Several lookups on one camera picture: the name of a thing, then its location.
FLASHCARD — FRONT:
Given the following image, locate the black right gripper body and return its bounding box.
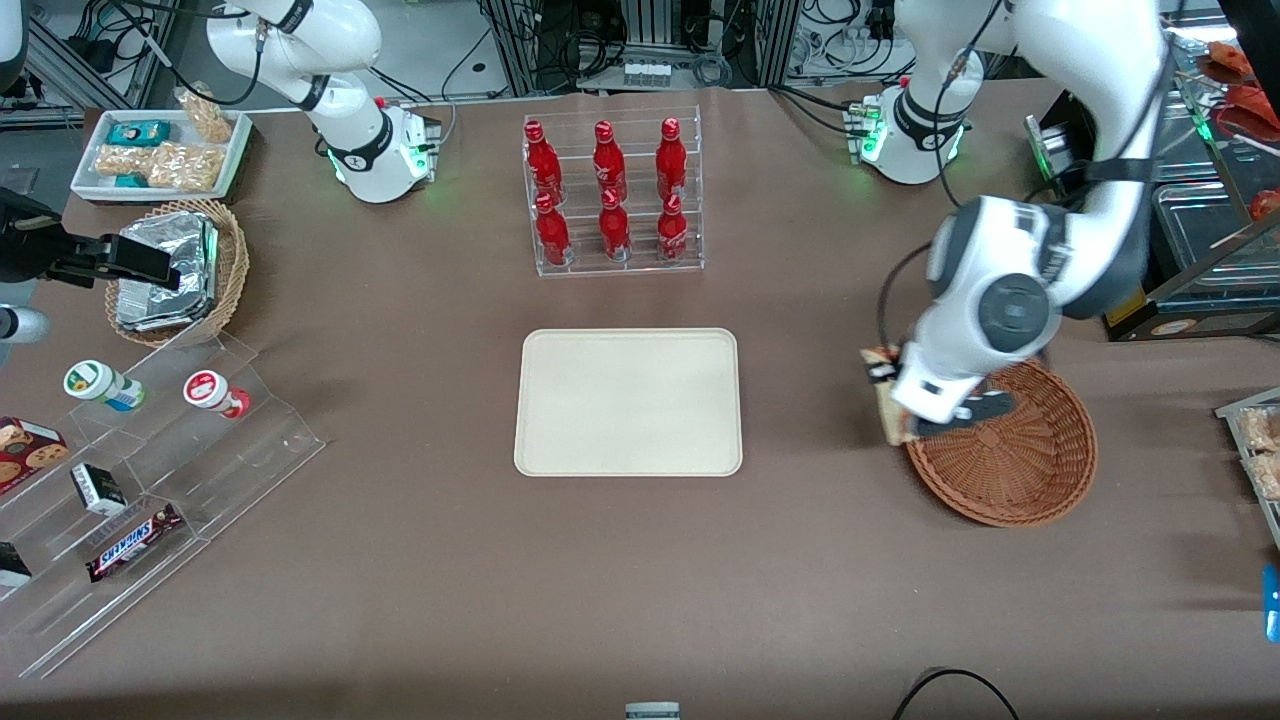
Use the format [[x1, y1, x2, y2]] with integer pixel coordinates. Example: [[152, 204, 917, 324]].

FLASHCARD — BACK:
[[0, 188, 63, 284]]

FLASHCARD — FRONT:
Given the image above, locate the triangular sandwich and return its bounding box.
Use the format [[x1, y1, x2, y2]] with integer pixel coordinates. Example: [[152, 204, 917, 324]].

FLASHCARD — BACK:
[[862, 345, 917, 447]]

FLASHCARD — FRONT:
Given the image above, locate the white rectangular snack tray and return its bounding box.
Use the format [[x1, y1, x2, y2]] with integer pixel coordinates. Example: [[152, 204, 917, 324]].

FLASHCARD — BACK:
[[70, 108, 254, 204]]

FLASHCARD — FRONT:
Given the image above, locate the brown round wicker basket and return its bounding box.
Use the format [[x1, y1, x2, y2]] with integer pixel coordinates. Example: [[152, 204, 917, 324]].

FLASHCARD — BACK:
[[903, 358, 1099, 528]]

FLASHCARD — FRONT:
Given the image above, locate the tan wicker basket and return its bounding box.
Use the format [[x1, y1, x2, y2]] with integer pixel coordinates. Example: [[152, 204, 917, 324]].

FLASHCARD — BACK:
[[104, 198, 251, 349]]

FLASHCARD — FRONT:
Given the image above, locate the beige rectangular tray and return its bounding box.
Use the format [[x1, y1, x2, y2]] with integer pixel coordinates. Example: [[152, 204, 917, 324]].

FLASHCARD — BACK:
[[513, 328, 744, 478]]

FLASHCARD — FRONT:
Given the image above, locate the metal tray with snacks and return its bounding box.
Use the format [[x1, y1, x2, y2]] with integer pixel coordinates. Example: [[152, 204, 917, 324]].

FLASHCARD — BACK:
[[1215, 388, 1280, 551]]

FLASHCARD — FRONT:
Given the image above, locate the foil wrapped package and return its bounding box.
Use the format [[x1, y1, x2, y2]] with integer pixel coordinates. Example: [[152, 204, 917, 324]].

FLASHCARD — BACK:
[[115, 280, 216, 333], [118, 212, 219, 301]]

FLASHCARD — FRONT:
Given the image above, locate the clear bag of nuts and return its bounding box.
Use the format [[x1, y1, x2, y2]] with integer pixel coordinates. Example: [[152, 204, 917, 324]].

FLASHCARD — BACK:
[[95, 145, 156, 179], [175, 85, 236, 143], [148, 142, 226, 193]]

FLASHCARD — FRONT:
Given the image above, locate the green capped yogurt bottle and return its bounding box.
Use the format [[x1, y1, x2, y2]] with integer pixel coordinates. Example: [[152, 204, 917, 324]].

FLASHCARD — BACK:
[[63, 360, 146, 413]]

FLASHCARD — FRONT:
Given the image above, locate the red capped yogurt bottle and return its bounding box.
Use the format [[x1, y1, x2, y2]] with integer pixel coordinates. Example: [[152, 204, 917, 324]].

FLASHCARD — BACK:
[[183, 369, 252, 419]]

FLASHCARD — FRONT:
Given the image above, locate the red cookie box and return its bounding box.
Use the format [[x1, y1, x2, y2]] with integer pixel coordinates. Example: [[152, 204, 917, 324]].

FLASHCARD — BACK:
[[0, 415, 71, 496]]

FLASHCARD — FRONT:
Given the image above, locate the small black white box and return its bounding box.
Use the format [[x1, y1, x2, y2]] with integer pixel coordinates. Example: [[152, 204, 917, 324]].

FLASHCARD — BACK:
[[70, 462, 129, 517]]

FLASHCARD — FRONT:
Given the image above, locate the clear acrylic stepped stand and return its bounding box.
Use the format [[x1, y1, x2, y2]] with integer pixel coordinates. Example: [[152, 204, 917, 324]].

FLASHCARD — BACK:
[[0, 330, 328, 681]]

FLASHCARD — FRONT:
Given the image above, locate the red cola bottle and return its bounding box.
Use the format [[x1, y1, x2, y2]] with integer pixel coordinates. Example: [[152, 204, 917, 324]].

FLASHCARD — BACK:
[[657, 193, 690, 263], [655, 117, 689, 201], [598, 188, 633, 263], [592, 120, 629, 201], [534, 192, 573, 267], [524, 120, 564, 201]]

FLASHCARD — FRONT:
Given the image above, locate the clear acrylic bottle rack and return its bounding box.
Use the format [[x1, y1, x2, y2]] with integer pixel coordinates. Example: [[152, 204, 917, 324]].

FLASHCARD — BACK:
[[521, 105, 706, 279]]

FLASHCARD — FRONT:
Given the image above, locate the Snickers chocolate bar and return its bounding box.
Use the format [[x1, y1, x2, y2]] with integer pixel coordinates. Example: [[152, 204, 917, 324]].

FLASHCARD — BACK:
[[85, 503, 184, 583]]

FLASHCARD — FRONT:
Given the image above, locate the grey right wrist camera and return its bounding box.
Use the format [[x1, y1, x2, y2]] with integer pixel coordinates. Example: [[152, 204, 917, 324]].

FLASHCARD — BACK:
[[0, 305, 49, 346]]

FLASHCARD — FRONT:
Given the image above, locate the black cable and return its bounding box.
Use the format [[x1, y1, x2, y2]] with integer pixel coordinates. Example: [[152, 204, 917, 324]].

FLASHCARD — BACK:
[[893, 667, 1021, 720]]

